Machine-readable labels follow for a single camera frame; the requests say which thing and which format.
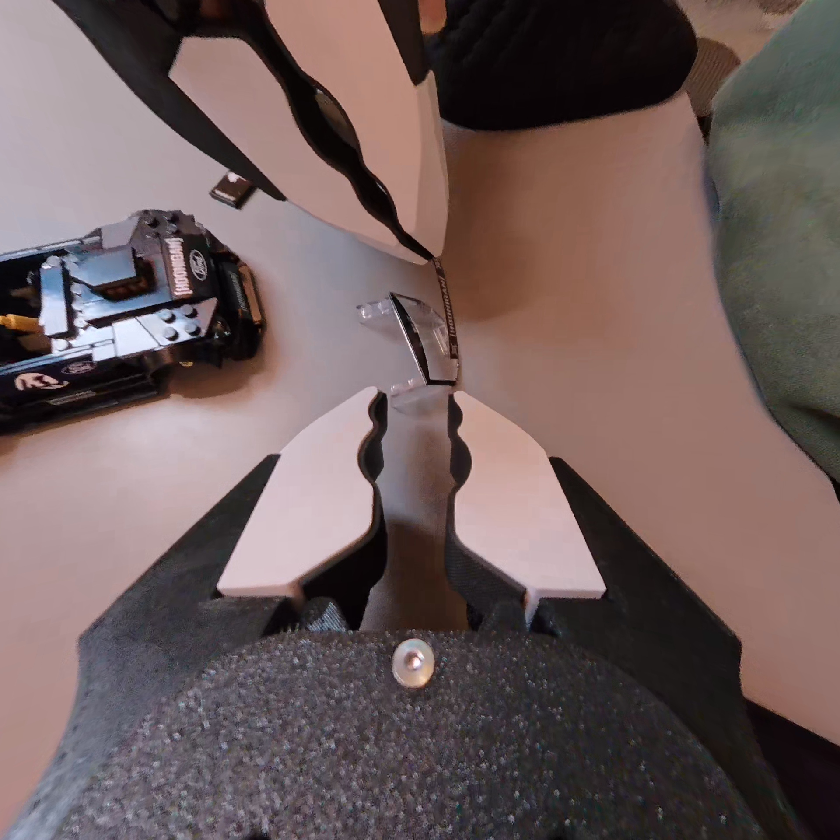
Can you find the black printed lego tile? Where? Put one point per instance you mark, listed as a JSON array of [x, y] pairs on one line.
[[231, 190]]

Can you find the person's right hand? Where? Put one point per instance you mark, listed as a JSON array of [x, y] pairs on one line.
[[433, 13]]

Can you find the black lego car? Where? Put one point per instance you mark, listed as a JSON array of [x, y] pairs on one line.
[[131, 308]]

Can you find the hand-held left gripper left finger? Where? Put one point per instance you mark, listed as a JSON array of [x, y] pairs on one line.
[[308, 505]]

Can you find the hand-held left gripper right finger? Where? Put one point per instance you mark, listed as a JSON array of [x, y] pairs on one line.
[[518, 512]]

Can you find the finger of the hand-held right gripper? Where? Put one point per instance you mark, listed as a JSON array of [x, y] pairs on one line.
[[243, 124], [387, 118]]

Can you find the person's green sweater torso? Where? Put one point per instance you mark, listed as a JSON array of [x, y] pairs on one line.
[[781, 229]]

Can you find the transparent lego windshield piece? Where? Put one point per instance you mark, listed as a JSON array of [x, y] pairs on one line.
[[420, 341]]

